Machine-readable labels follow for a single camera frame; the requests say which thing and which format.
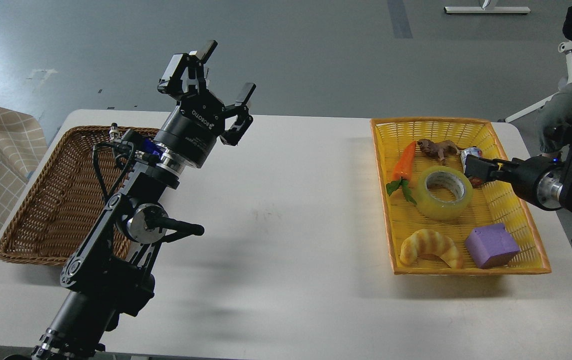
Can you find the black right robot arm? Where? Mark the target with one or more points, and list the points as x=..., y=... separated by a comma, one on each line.
x=562, y=133

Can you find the yellow plastic basket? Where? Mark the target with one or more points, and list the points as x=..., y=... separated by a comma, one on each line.
x=494, y=202

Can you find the white monitor stand base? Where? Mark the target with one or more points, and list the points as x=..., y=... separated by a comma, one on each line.
x=485, y=7

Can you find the yellow packing tape roll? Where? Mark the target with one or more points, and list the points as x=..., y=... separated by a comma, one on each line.
x=442, y=193

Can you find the orange toy carrot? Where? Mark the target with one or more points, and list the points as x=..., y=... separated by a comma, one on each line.
x=402, y=174

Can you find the small blue white can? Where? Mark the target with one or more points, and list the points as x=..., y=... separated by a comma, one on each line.
x=474, y=151

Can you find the toy croissant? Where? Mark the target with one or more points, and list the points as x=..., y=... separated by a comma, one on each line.
x=427, y=241

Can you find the brown toy animal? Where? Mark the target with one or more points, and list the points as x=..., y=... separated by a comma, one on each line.
x=438, y=150

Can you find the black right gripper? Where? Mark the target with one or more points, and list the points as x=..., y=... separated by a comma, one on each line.
x=536, y=180

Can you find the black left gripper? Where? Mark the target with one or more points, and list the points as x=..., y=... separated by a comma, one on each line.
x=191, y=130

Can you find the brown wicker basket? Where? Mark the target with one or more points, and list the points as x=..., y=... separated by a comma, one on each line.
x=60, y=207

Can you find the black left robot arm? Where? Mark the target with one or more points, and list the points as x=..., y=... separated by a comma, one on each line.
x=110, y=273

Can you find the purple foam block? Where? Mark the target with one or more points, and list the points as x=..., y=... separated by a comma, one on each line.
x=491, y=246

